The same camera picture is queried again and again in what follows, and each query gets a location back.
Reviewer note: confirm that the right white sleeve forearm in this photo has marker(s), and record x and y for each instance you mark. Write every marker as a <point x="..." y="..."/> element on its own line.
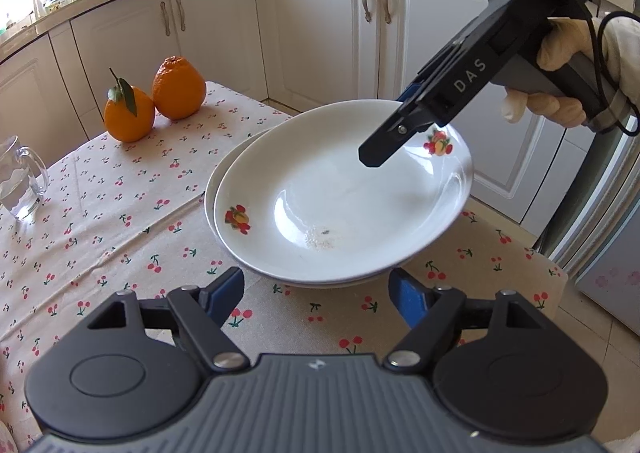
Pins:
<point x="621" y="52"/>

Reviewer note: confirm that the right gloved hand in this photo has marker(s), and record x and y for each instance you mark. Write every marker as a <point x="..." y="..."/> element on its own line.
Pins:
<point x="567" y="38"/>

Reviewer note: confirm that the cherry print tablecloth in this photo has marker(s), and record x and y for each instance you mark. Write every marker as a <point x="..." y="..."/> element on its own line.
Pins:
<point x="131" y="216"/>

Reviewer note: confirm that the large white fruit-print plate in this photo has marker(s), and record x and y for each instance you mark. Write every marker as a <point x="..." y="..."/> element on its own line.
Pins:
<point x="305" y="211"/>

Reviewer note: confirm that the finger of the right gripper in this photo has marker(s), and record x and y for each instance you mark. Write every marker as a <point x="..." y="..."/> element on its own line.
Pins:
<point x="409" y="93"/>
<point x="399" y="128"/>

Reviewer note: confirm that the bumpy orange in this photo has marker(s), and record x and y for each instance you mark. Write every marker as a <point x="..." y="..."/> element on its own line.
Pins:
<point x="178" y="89"/>

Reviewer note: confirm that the orange with leaf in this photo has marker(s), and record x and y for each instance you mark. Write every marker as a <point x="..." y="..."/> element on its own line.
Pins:
<point x="128" y="112"/>

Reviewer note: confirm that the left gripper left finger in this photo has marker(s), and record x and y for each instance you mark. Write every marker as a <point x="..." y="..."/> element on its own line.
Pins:
<point x="200" y="314"/>

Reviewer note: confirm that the white kitchen cabinets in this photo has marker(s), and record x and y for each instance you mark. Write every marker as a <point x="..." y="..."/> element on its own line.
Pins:
<point x="299" y="53"/>

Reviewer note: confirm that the glass mug with water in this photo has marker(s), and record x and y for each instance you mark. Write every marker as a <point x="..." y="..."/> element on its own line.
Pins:
<point x="24" y="178"/>

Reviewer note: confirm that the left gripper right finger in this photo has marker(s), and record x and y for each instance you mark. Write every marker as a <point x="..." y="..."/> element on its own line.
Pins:
<point x="432" y="315"/>

